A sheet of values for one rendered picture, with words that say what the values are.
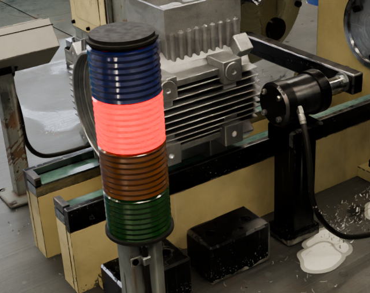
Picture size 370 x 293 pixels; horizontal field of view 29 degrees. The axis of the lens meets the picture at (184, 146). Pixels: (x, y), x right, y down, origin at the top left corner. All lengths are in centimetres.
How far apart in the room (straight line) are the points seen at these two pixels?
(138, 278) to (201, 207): 36
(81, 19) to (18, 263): 73
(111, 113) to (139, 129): 3
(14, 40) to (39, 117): 42
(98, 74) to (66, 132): 85
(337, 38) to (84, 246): 63
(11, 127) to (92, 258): 30
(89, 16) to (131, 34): 102
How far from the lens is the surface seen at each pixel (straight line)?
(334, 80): 102
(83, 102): 104
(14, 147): 118
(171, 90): 90
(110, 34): 60
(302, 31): 195
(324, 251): 104
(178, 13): 93
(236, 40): 98
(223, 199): 105
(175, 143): 93
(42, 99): 161
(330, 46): 137
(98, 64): 59
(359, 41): 130
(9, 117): 116
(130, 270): 69
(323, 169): 117
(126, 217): 64
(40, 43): 113
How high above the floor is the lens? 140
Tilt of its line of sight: 26 degrees down
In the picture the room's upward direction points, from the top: 3 degrees counter-clockwise
